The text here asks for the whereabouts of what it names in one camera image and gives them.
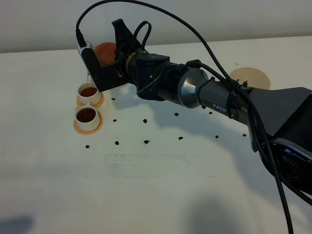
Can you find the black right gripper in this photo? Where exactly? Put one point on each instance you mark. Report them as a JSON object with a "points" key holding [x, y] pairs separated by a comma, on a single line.
{"points": [[154, 76]]}

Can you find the brown clay teapot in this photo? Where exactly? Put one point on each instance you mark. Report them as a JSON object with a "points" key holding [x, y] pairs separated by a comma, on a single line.
{"points": [[105, 53]]}

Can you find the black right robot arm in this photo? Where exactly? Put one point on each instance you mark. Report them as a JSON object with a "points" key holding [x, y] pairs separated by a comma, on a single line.
{"points": [[279, 121]]}

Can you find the cream round teapot coaster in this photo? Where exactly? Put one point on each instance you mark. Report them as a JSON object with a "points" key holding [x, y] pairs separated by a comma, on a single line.
{"points": [[254, 77]]}

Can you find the white far teacup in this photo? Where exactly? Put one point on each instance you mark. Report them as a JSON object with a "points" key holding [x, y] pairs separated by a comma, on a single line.
{"points": [[88, 93]]}

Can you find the white teacup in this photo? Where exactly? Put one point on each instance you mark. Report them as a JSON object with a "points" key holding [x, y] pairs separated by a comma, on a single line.
{"points": [[88, 93], [87, 117]]}

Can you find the white near teacup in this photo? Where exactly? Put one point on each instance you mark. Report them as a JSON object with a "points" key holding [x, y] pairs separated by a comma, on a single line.
{"points": [[87, 117]]}

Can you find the orange far cup coaster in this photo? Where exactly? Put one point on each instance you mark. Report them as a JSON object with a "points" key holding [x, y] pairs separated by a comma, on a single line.
{"points": [[79, 103]]}

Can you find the orange cup coaster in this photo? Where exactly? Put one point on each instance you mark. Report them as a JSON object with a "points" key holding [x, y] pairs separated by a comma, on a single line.
{"points": [[83, 132], [79, 103]]}

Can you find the orange near cup coaster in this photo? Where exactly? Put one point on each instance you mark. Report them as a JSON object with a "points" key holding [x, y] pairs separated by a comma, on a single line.
{"points": [[83, 132]]}

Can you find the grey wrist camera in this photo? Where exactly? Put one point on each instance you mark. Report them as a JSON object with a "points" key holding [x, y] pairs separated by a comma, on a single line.
{"points": [[92, 64]]}

